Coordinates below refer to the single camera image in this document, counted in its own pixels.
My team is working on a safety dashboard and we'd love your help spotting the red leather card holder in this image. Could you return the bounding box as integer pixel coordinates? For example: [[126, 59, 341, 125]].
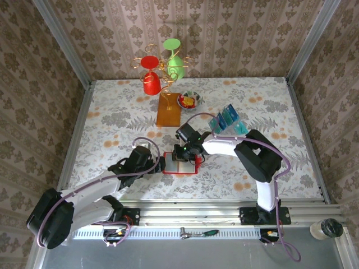
[[163, 151, 202, 175]]

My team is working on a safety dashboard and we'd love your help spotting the blue credit card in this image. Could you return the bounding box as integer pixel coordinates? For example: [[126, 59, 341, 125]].
[[223, 103, 241, 124], [216, 112, 229, 131]]

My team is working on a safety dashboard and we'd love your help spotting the clear acrylic card stand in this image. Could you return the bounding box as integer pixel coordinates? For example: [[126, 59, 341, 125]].
[[206, 103, 250, 137]]

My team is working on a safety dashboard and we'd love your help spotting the small patterned bowl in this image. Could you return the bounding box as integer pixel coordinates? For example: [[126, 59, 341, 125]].
[[177, 90, 203, 110]]

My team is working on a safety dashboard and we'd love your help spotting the aluminium front beam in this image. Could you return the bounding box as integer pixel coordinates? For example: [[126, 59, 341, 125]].
[[39, 199, 345, 228]]

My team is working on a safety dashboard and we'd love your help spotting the red wine glass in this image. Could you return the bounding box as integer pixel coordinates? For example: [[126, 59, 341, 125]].
[[140, 55, 163, 97]]

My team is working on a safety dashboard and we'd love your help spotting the green wine glass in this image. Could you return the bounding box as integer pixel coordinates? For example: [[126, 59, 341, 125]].
[[162, 38, 186, 80]]

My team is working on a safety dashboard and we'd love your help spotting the floral patterned tablecloth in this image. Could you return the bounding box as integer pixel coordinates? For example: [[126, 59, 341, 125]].
[[66, 77, 328, 201]]

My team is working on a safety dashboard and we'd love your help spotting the black yellow power connector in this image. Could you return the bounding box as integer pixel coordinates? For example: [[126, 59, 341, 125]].
[[102, 228, 127, 244], [259, 228, 283, 244]]

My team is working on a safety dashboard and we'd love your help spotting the grey metal bench panel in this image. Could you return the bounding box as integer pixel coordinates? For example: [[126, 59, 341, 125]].
[[42, 227, 347, 269]]

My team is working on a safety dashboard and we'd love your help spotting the clear plastic cup dark lid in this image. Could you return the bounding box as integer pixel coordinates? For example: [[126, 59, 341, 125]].
[[309, 217, 344, 241]]

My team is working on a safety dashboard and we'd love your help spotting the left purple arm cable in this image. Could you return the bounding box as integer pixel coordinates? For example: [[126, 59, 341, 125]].
[[36, 137, 160, 249]]

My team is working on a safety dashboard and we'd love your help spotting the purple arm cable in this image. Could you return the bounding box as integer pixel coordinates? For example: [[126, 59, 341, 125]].
[[36, 137, 160, 249], [185, 112, 302, 263]]

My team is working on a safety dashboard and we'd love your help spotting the gold wire rack wooden base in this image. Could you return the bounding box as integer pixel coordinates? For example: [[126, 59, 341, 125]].
[[131, 43, 194, 128]]

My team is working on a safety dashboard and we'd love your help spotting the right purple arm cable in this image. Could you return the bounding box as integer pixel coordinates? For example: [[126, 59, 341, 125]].
[[185, 112, 302, 263]]

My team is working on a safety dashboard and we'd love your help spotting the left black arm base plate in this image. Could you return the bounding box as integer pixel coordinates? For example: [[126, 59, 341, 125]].
[[91, 207, 141, 226]]

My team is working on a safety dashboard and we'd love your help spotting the white slotted cable duct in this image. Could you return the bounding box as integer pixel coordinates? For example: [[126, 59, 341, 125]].
[[73, 226, 261, 240]]

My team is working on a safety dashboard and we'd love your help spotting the aluminium table side rail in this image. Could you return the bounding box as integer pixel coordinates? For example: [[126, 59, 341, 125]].
[[284, 76, 332, 205], [52, 81, 95, 207]]

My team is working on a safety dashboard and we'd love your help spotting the ratchet wrench green black handle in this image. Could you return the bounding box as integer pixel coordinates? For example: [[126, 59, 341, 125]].
[[179, 226, 220, 240]]

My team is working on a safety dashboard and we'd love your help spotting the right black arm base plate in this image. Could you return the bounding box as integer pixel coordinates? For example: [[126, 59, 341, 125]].
[[240, 206, 292, 226]]

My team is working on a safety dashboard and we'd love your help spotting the aluminium frame post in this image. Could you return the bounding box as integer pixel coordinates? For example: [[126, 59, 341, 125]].
[[31, 0, 93, 88], [285, 0, 342, 85]]

